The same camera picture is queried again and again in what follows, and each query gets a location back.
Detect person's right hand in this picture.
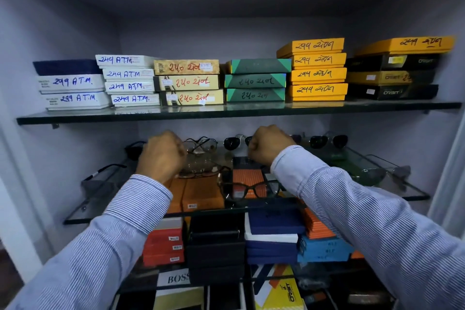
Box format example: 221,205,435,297
248,124,297,168

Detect person's left hand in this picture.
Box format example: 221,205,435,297
136,131,188,185

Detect orange ribbed box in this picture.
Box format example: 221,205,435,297
232,168,268,200
303,208,336,240

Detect black frame eyeglasses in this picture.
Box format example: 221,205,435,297
217,179,282,202

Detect person's left forearm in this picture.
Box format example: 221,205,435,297
7,174,173,310

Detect person's right forearm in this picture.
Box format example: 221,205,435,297
270,145,465,310

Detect green box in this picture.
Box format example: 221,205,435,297
226,87,287,103
224,73,288,89
226,58,293,75

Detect small white box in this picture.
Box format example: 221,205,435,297
154,217,184,231

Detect gold patterned box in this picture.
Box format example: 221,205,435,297
154,59,220,76
161,89,225,106
154,74,220,92

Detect red box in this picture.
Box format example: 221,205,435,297
142,253,185,267
143,242,184,257
145,228,184,245

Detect matte black box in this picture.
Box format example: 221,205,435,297
185,232,246,267
188,213,245,245
188,264,246,285

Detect dark yellow and black box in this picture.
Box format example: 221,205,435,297
347,70,436,86

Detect white and gold box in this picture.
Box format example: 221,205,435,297
154,269,205,310

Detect black plastic sunglasses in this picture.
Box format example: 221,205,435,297
124,140,148,161

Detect grey lens thin sunglasses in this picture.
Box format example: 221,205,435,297
80,163,128,205

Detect stack of white boxes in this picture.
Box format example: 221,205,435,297
37,54,162,111

